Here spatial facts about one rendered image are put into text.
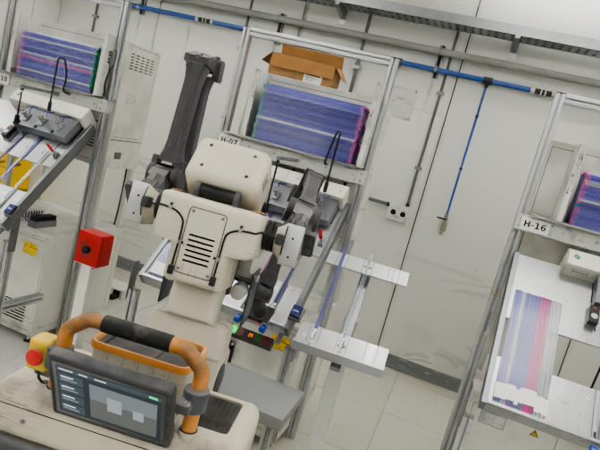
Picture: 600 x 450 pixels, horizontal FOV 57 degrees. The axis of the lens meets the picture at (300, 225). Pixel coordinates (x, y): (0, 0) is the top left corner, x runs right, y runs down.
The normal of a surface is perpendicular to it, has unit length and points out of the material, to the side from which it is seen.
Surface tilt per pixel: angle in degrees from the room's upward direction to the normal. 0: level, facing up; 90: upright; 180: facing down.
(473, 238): 90
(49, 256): 90
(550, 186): 90
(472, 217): 90
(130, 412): 115
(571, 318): 44
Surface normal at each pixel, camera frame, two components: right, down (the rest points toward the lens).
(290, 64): -0.22, -0.07
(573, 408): -0.04, -0.63
